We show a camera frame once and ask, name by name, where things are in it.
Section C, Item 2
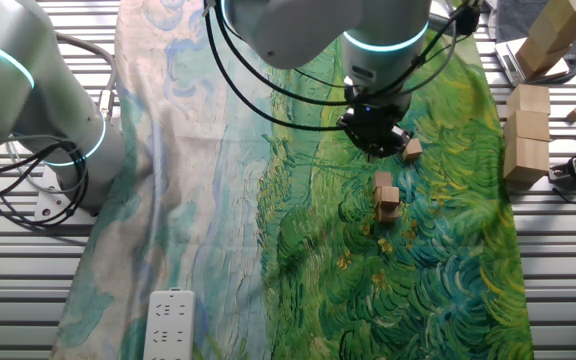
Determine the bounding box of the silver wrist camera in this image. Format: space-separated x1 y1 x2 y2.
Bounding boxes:
427 12 462 33

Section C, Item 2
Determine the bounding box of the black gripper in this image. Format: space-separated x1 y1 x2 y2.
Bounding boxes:
336 87 414 159

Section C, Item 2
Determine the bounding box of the black base cable bundle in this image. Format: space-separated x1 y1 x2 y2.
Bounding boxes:
0 141 91 230

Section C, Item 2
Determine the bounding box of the white power strip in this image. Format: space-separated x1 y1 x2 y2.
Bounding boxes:
142 288 197 360

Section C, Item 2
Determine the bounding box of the grey conduit hose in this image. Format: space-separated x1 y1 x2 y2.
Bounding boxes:
52 32 119 124

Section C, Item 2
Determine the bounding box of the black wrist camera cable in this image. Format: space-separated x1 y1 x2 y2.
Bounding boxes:
202 0 483 132

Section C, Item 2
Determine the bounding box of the long wooden block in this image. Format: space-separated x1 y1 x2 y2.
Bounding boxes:
495 0 576 84

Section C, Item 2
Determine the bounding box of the silver digital scale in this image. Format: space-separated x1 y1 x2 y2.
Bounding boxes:
494 37 571 87

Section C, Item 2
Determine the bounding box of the large wooden cube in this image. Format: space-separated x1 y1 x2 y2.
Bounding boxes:
542 0 576 26
527 9 576 55
514 35 571 81
506 83 552 116
502 109 551 143
502 137 550 184

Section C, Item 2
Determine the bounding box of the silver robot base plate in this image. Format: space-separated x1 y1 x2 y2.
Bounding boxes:
34 164 100 227

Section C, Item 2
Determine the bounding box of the painted landscape cloth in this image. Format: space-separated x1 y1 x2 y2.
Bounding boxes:
50 0 537 360

